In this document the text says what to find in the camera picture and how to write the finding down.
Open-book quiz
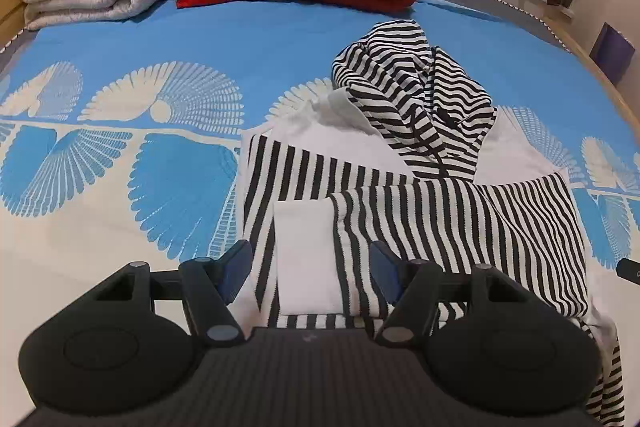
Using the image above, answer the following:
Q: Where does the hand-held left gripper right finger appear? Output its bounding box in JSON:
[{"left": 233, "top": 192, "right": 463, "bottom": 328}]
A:
[{"left": 370, "top": 241, "right": 543, "bottom": 348}]

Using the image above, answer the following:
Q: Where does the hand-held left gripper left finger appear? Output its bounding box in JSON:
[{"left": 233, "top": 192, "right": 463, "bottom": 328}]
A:
[{"left": 92, "top": 239, "right": 253, "bottom": 348}]

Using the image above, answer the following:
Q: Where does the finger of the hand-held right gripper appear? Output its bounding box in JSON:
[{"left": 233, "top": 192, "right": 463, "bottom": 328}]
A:
[{"left": 616, "top": 258, "right": 640, "bottom": 281}]

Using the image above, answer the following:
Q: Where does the blue white patterned bed sheet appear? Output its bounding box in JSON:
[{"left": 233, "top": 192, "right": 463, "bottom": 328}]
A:
[{"left": 0, "top": 0, "right": 640, "bottom": 408}]

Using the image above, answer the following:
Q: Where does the wide-striped black white sweater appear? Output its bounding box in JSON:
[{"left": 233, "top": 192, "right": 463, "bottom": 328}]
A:
[{"left": 235, "top": 89, "right": 628, "bottom": 425}]

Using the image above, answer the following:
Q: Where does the thin-striped black white garment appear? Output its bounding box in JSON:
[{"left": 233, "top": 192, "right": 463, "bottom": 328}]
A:
[{"left": 331, "top": 21, "right": 498, "bottom": 182}]

